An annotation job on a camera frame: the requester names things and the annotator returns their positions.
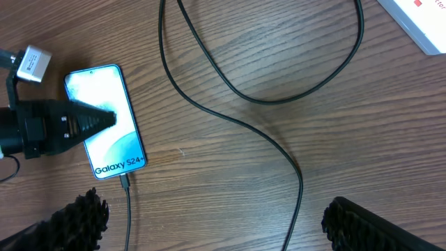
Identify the black USB charging cable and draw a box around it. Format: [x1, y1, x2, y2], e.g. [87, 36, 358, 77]
[119, 0, 365, 251]

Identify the white power strip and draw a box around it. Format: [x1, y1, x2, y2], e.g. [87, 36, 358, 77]
[378, 0, 445, 55]

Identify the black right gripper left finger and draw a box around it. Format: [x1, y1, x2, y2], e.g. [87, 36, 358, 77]
[1, 188, 109, 251]

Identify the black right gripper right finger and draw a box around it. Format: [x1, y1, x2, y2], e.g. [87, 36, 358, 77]
[321, 197, 444, 251]

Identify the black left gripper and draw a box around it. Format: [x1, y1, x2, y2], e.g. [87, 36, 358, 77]
[1, 100, 116, 159]

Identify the black smartphone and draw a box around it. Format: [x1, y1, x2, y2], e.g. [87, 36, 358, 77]
[64, 64, 147, 180]

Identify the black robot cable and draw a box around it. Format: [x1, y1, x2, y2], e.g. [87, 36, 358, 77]
[0, 155, 21, 184]

